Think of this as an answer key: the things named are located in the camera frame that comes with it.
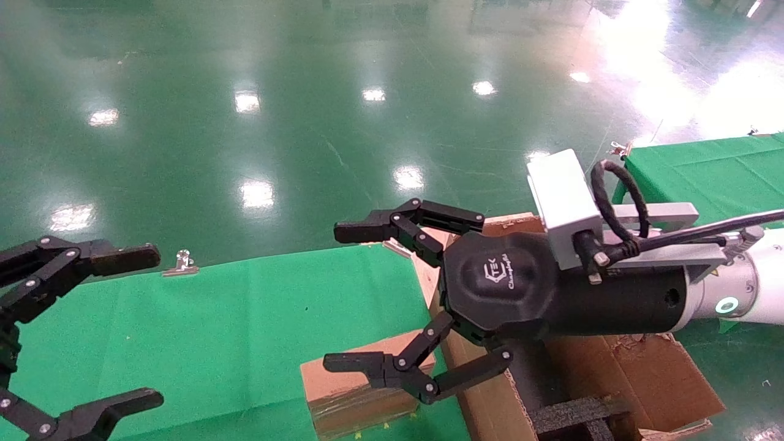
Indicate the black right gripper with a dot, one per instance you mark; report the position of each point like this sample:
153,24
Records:
508,288

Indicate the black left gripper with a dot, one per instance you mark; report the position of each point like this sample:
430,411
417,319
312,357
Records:
7,352

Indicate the small brown cardboard box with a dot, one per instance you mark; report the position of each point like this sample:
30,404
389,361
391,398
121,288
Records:
355,386

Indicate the large open brown carton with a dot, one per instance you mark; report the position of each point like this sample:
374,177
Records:
655,373

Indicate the large green table cloth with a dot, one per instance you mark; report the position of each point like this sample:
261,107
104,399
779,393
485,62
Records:
233,331

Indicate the black foam insert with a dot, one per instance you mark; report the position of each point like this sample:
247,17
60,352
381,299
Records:
576,416

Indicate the small green table cloth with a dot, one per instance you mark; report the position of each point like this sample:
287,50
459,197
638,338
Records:
704,171

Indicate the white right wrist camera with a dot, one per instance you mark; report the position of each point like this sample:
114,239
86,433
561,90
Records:
563,202

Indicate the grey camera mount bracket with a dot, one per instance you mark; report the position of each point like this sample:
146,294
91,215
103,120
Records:
667,215

